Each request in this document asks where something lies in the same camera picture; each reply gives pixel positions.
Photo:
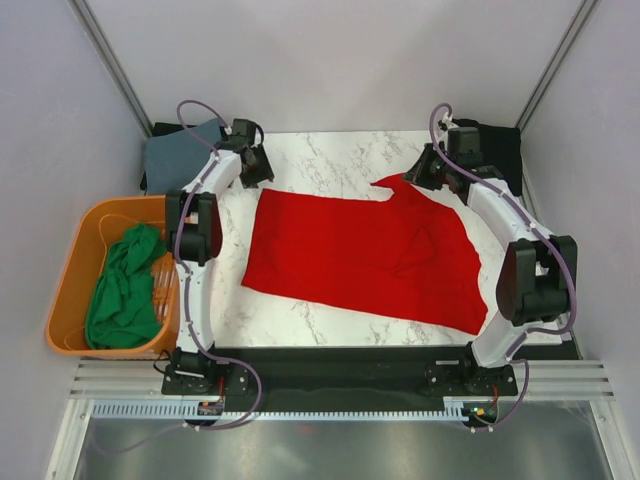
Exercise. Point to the white slotted cable duct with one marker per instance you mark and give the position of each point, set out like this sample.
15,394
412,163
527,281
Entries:
201,410

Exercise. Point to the red t-shirt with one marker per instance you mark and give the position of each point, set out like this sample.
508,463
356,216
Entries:
407,257

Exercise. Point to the green t-shirt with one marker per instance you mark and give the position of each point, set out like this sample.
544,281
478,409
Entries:
121,313

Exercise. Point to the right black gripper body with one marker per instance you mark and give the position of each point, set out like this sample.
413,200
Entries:
442,168

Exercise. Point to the folded black t-shirt left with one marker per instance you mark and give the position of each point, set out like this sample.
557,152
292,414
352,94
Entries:
165,127

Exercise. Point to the folded grey t-shirt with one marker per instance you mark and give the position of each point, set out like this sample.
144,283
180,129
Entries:
175,160

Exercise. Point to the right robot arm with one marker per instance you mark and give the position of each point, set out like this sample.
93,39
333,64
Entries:
536,284

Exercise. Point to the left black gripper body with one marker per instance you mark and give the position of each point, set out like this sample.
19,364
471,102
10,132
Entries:
254,159

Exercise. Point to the orange plastic basket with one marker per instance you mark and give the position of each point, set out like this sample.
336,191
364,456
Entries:
101,226

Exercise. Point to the folded black t-shirt right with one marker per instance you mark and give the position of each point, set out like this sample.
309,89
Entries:
501,148

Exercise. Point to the right aluminium frame post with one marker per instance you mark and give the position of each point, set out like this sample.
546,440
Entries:
560,54

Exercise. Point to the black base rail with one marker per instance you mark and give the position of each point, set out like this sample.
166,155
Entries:
355,378

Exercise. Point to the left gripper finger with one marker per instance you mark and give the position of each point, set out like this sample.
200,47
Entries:
251,177
262,167

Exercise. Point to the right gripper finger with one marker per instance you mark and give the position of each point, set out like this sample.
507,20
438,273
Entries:
425,160
420,175

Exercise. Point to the left aluminium frame post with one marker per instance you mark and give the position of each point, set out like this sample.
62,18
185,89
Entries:
107,54

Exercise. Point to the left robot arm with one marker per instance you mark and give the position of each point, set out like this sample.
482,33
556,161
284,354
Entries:
194,237

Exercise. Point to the folded black t-shirt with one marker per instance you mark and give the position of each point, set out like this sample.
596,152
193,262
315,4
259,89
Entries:
501,148
165,127

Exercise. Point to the aluminium frame post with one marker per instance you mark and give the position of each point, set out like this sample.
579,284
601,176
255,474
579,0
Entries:
107,54
560,54

